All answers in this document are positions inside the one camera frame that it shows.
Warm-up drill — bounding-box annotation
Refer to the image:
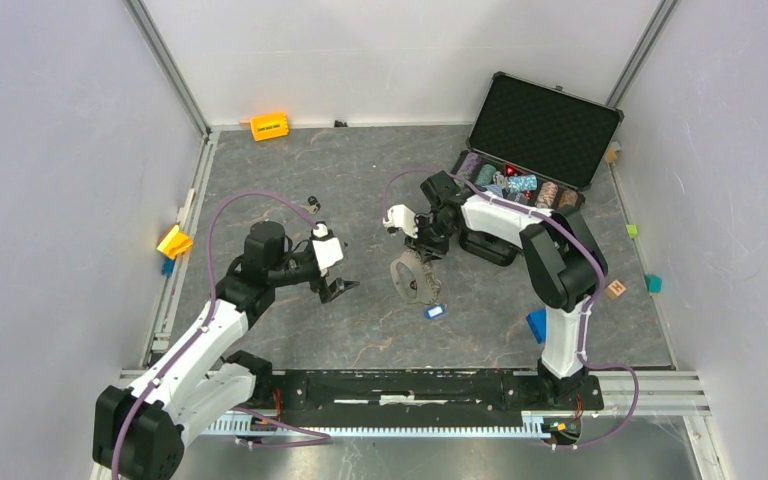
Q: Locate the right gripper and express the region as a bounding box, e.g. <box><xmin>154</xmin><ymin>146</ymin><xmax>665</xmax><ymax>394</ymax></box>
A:
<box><xmin>405</xmin><ymin>214</ymin><xmax>459</xmax><ymax>263</ymax></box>

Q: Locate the blue key tag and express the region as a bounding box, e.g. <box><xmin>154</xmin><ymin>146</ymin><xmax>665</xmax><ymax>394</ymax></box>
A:
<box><xmin>424</xmin><ymin>304</ymin><xmax>446</xmax><ymax>320</ymax></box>

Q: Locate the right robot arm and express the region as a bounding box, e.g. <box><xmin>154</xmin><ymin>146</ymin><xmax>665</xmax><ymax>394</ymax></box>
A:
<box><xmin>382</xmin><ymin>171</ymin><xmax>607</xmax><ymax>408</ymax></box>

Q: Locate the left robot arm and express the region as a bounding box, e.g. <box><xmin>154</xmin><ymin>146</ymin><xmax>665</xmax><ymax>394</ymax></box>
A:
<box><xmin>91</xmin><ymin>221</ymin><xmax>356</xmax><ymax>479</ymax></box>

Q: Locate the small black key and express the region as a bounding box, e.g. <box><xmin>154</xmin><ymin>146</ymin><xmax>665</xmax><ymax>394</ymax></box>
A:
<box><xmin>307</xmin><ymin>196</ymin><xmax>321</xmax><ymax>215</ymax></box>

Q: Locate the blue green brick stack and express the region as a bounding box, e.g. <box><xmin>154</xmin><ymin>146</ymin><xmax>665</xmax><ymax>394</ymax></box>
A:
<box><xmin>526</xmin><ymin>309</ymin><xmax>547</xmax><ymax>345</ymax></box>

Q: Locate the black poker chip case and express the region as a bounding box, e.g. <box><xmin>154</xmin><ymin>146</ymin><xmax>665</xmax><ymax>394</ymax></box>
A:
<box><xmin>451</xmin><ymin>72</ymin><xmax>625</xmax><ymax>209</ymax></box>

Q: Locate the yellow orange block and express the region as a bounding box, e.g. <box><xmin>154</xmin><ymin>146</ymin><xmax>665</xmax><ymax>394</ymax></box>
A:
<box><xmin>156</xmin><ymin>224</ymin><xmax>193</xmax><ymax>260</ymax></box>

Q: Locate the small blue block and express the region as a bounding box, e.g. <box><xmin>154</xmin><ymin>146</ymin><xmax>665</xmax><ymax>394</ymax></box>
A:
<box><xmin>161</xmin><ymin>258</ymin><xmax>176</xmax><ymax>278</ymax></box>

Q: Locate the orange toy block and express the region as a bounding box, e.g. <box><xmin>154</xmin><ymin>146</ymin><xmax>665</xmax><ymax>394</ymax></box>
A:
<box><xmin>249</xmin><ymin>112</ymin><xmax>289</xmax><ymax>142</ymax></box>

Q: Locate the wooden letter cube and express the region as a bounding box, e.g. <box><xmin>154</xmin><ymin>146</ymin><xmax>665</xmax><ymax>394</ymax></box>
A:
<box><xmin>603</xmin><ymin>280</ymin><xmax>627</xmax><ymax>300</ymax></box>

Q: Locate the tan cube by case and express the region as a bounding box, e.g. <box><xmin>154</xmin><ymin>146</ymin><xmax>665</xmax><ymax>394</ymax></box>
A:
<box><xmin>603</xmin><ymin>141</ymin><xmax>623</xmax><ymax>164</ymax></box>

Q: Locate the teal cube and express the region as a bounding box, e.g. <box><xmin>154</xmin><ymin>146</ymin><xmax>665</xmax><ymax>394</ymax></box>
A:
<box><xmin>644</xmin><ymin>273</ymin><xmax>662</xmax><ymax>295</ymax></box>

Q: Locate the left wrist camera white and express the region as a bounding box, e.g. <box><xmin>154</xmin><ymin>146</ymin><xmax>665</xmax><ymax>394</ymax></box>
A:
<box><xmin>310</xmin><ymin>222</ymin><xmax>345</xmax><ymax>277</ymax></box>

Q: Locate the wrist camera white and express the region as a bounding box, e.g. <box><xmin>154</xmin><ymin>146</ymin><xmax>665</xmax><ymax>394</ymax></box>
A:
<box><xmin>310</xmin><ymin>222</ymin><xmax>345</xmax><ymax>277</ymax></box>
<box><xmin>382</xmin><ymin>204</ymin><xmax>418</xmax><ymax>239</ymax></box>

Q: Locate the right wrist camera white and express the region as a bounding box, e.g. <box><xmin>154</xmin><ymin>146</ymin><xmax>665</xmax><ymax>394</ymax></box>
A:
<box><xmin>382</xmin><ymin>204</ymin><xmax>418</xmax><ymax>239</ymax></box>

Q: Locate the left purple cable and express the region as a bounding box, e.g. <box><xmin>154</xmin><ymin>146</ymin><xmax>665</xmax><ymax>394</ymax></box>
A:
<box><xmin>110</xmin><ymin>190</ymin><xmax>319</xmax><ymax>480</ymax></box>

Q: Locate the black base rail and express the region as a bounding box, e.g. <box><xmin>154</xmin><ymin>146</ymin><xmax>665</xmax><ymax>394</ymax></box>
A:
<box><xmin>242</xmin><ymin>368</ymin><xmax>605</xmax><ymax>428</ymax></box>

